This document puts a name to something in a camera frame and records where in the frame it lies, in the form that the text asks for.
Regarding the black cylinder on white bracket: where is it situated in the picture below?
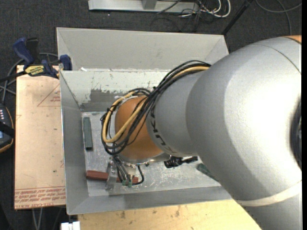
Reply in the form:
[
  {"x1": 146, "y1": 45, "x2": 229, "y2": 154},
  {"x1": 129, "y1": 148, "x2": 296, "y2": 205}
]
[{"x1": 164, "y1": 155, "x2": 199, "y2": 169}]

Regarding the grey metal bin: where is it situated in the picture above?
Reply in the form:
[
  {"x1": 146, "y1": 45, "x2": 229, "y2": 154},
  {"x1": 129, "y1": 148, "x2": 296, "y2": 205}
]
[{"x1": 56, "y1": 27, "x2": 233, "y2": 216}]

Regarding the brown cardboard board, red print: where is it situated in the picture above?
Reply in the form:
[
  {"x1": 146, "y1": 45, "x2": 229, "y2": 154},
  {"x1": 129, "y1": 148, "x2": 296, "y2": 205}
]
[{"x1": 14, "y1": 65, "x2": 67, "y2": 210}]

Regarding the dark green flat block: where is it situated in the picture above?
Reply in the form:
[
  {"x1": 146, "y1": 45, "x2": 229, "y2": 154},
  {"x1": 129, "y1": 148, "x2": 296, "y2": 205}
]
[
  {"x1": 196, "y1": 163, "x2": 219, "y2": 182},
  {"x1": 82, "y1": 116, "x2": 94, "y2": 151}
]

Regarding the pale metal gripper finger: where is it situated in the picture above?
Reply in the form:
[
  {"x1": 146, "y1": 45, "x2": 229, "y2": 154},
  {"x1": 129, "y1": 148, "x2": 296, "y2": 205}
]
[
  {"x1": 106, "y1": 161, "x2": 117, "y2": 176},
  {"x1": 105, "y1": 173, "x2": 119, "y2": 192}
]

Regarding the red-brown flat block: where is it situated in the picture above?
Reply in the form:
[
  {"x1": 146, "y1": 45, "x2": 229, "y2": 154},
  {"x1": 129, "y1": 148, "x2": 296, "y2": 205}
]
[{"x1": 86, "y1": 170, "x2": 140, "y2": 184}]

